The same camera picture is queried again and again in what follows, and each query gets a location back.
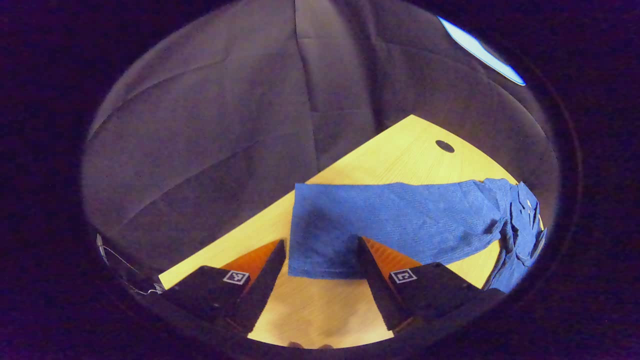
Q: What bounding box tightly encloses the blue corduroy jacket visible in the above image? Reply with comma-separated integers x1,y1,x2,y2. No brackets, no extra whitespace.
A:
287,177,548,294

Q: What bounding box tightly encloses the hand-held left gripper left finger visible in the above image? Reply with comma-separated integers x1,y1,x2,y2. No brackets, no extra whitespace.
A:
160,239,287,335

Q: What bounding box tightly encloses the black backdrop cloth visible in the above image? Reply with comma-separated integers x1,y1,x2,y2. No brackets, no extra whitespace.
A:
80,0,561,291

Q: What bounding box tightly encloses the thin white cable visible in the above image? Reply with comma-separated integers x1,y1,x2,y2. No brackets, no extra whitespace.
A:
96,234,166,296

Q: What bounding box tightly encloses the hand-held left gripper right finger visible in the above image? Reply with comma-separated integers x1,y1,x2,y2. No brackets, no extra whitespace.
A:
356,236,506,332

